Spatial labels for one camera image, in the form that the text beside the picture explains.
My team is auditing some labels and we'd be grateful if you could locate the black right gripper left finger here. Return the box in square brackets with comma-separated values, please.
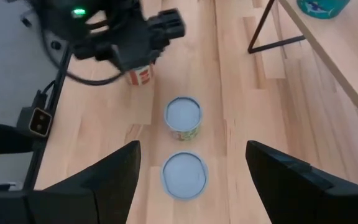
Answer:
[26, 140, 142, 224]

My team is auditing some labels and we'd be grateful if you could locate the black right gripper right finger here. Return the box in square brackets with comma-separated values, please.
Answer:
[246, 140, 358, 224]

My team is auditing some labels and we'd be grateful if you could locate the red white can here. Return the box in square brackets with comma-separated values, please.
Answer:
[125, 63, 155, 87]

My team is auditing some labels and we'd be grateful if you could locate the green polka dot can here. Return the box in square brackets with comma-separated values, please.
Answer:
[163, 95, 203, 142]

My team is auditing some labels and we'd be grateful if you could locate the mixed vegetables can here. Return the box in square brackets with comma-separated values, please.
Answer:
[160, 151, 209, 201]

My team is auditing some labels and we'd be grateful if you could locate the teal shark print can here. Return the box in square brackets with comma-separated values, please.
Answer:
[296, 0, 351, 20]

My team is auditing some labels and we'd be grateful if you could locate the light wooden shelf board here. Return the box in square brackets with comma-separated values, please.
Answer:
[277, 0, 358, 135]

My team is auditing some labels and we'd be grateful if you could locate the black plug tan face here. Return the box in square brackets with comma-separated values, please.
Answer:
[16, 89, 53, 138]

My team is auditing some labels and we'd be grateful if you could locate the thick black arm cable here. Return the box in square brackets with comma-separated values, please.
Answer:
[40, 29, 129, 87]

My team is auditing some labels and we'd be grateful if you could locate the black metal rack frame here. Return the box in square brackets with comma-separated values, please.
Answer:
[247, 0, 306, 54]

